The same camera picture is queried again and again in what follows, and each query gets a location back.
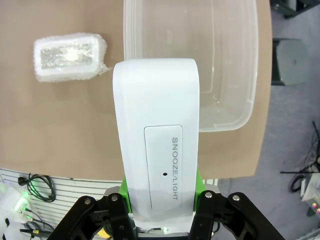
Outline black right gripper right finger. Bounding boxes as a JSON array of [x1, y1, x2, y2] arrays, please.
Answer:
[[191, 167, 288, 240]]

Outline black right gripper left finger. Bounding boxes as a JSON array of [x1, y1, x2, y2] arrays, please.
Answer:
[[47, 174, 137, 240]]

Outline unwrapped white alarm clock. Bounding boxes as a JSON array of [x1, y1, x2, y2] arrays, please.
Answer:
[[112, 58, 201, 233]]

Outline bubble-wrapped white clock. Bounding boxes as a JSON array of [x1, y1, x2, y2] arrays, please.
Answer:
[[32, 31, 112, 84]]

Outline yellow connector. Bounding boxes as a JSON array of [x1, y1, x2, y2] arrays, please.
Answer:
[[99, 225, 111, 239]]

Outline white power box green lights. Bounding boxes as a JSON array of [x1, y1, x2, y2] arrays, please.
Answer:
[[0, 184, 35, 226]]

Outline grey device with lights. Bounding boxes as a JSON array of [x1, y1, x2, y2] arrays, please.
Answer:
[[299, 172, 320, 219]]

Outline clear plastic container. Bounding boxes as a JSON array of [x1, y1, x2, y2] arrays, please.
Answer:
[[122, 0, 259, 133]]

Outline black plastic stool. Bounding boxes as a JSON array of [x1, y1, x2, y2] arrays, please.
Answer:
[[271, 37, 309, 87]]

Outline white slotted base plate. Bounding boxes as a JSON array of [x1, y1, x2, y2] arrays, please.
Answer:
[[0, 167, 219, 240]]

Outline black floor cable bundle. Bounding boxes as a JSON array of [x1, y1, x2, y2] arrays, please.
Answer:
[[279, 119, 320, 204]]

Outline black plug cable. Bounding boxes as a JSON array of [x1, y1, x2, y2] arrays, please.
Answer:
[[16, 173, 57, 204]]

